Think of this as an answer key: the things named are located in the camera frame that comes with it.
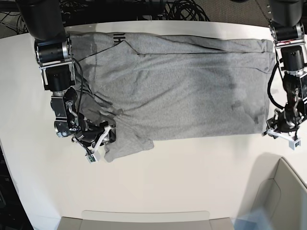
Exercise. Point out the grey bin at bottom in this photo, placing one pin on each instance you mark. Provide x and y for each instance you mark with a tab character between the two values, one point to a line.
100	220

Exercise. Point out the white camera bracket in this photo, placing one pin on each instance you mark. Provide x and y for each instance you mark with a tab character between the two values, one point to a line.
94	154
291	136

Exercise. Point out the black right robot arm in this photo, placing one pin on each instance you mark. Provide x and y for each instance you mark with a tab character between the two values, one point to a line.
57	66

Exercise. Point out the grey bin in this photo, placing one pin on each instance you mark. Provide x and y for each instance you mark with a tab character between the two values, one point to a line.
281	201
100	220

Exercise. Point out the blue translucent object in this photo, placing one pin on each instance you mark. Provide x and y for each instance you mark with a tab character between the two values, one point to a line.
254	220

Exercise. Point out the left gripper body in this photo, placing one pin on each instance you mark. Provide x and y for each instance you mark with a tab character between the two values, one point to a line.
286	121

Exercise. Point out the grey T-shirt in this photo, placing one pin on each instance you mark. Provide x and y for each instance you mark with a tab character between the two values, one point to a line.
167	87

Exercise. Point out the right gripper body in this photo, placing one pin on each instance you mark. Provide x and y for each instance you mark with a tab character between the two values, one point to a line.
88	133

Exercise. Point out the grey bin at right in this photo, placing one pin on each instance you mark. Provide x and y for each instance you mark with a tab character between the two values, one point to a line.
281	201

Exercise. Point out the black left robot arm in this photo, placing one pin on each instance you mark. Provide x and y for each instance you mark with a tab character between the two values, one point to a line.
288	34

